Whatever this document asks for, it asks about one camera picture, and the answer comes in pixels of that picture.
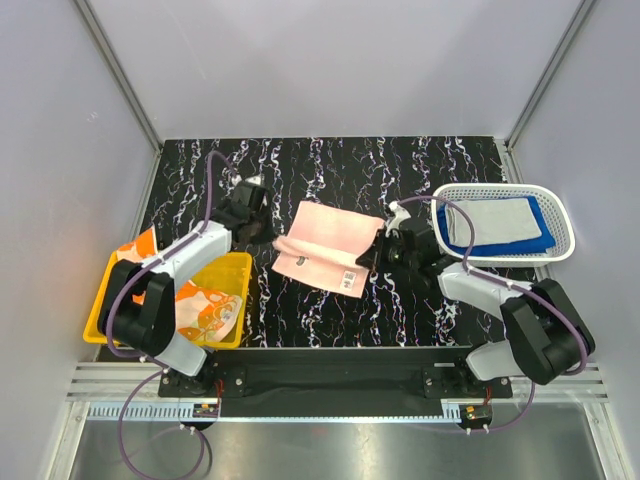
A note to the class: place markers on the white slotted cable duct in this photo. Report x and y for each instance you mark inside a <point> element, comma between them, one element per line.
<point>155,411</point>

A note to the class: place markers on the yellow plastic bin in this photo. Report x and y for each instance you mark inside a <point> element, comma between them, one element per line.
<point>225,275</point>

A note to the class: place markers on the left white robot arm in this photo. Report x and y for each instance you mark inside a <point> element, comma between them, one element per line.
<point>138,313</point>

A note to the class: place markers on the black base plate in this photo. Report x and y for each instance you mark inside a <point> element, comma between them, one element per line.
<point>289,384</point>

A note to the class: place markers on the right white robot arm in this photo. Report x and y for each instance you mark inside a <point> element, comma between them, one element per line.
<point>545,335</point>

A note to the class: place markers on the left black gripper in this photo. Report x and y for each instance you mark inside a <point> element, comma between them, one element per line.
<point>269,234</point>

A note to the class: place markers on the white perforated basket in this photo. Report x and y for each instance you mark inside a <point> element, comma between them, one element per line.
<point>552,211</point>

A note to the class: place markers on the pink white towel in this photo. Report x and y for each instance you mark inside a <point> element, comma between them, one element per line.
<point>321,248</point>

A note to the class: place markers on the blue towel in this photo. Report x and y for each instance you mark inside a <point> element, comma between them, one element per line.
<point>522,247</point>

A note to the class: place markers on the cream terry towel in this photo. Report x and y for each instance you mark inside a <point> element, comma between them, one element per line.
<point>491,222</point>

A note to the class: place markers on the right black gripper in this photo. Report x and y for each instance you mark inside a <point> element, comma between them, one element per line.
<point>374,257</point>

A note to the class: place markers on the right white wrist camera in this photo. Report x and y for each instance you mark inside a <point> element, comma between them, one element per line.
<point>397,215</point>

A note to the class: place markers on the orange towel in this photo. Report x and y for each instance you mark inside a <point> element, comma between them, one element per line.
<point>210,315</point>

